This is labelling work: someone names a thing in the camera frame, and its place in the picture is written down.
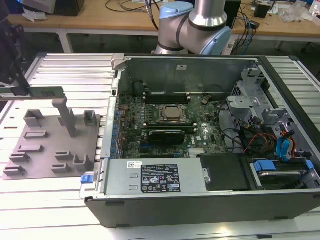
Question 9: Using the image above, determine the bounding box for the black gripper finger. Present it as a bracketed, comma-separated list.
[11, 62, 31, 97]

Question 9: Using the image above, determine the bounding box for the green RAM stick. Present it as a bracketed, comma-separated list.
[0, 86, 67, 101]

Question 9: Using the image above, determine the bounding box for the black RAM slot bank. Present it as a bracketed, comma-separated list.
[143, 91, 192, 105]
[142, 121, 198, 134]

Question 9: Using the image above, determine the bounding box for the crumpled white paper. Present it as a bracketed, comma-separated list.
[21, 9, 48, 23]

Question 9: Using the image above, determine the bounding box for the grey plastic parts rack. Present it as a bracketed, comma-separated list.
[1, 98, 102, 181]

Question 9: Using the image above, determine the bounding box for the black monitor base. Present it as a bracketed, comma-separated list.
[53, 0, 86, 17]

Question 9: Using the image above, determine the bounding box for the wooden workbench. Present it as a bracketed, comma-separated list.
[7, 0, 320, 52]

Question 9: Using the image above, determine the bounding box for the grey case release latch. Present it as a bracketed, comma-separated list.
[110, 53, 129, 71]

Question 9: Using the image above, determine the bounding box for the silver power supply with label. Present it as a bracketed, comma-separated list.
[102, 158, 209, 196]

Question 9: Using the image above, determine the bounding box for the black graphics card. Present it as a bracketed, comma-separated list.
[147, 129, 186, 146]

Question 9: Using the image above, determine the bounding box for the silver CPU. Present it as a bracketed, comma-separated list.
[166, 106, 184, 118]

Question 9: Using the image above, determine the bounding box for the green motherboard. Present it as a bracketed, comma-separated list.
[115, 92, 229, 160]

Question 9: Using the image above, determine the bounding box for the black open PC case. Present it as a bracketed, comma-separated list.
[79, 53, 320, 229]

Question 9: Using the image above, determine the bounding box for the black plastic shroud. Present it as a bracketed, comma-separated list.
[196, 153, 251, 192]

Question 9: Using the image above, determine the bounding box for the silver metal drive cage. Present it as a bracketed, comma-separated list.
[225, 66, 266, 127]

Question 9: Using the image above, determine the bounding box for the small black box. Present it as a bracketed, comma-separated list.
[253, 3, 273, 19]

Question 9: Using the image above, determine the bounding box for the hard disk in blue carrier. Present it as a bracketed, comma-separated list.
[251, 158, 315, 191]

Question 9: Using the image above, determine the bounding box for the orange and red wire bundle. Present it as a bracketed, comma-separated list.
[243, 133, 278, 153]

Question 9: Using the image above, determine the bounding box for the blue flat wire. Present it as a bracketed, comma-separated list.
[276, 136, 297, 164]

